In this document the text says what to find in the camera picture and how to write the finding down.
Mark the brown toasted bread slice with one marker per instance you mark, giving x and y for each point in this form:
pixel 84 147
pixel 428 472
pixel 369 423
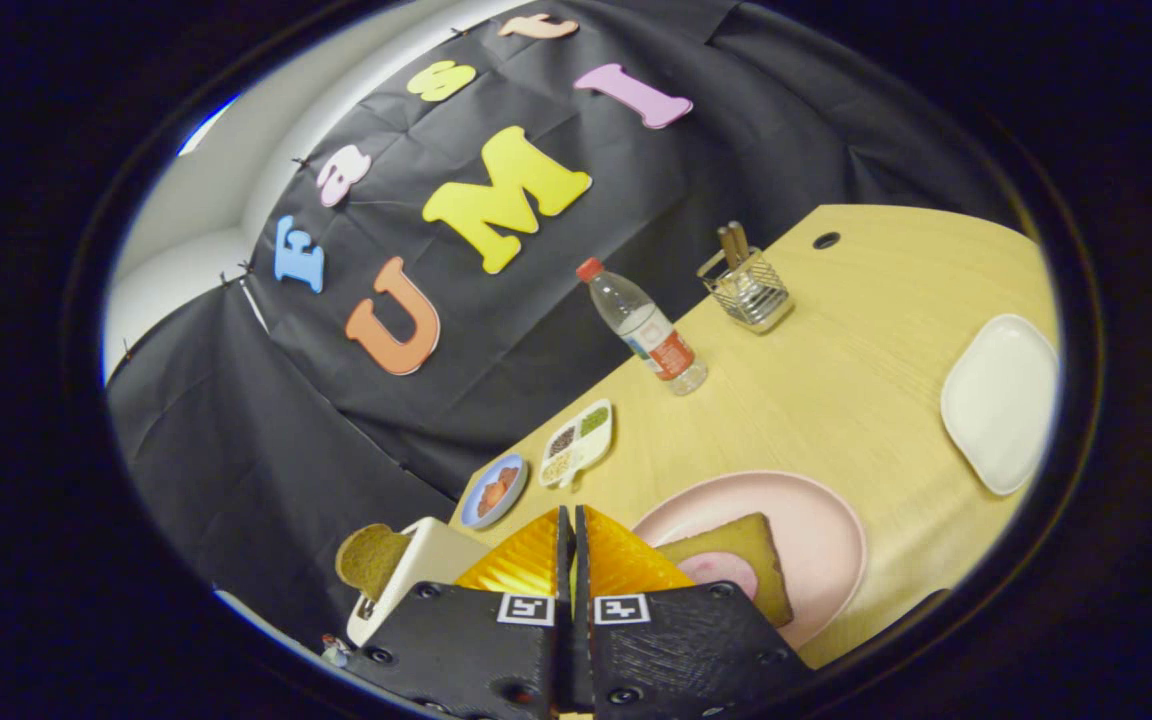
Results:
pixel 371 560

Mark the white toaster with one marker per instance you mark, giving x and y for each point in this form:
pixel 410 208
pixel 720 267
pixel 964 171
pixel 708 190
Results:
pixel 436 550

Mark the pink ham slice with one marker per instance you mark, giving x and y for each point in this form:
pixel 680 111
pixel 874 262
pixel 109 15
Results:
pixel 721 574

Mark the white rounded rectangular plate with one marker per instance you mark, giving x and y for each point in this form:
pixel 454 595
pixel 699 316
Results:
pixel 1001 400

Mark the clear bottle with red cap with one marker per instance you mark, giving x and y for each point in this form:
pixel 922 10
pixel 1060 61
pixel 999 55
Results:
pixel 651 335

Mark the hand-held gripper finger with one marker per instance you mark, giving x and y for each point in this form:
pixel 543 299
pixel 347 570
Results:
pixel 565 570
pixel 582 570

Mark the small blue plate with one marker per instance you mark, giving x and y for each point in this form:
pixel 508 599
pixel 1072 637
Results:
pixel 466 515

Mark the ceiling light panel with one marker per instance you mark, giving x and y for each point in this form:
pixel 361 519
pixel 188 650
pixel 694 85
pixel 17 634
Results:
pixel 208 125

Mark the bread slice on pink plate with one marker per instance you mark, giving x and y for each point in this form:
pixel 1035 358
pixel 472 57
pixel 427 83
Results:
pixel 736 538

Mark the white divided seasoning tray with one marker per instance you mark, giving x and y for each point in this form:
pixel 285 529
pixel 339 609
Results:
pixel 576 448

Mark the red food pieces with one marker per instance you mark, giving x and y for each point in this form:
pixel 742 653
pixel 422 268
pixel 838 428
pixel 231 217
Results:
pixel 498 490

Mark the round pink plate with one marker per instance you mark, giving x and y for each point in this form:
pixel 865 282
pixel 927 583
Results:
pixel 826 540

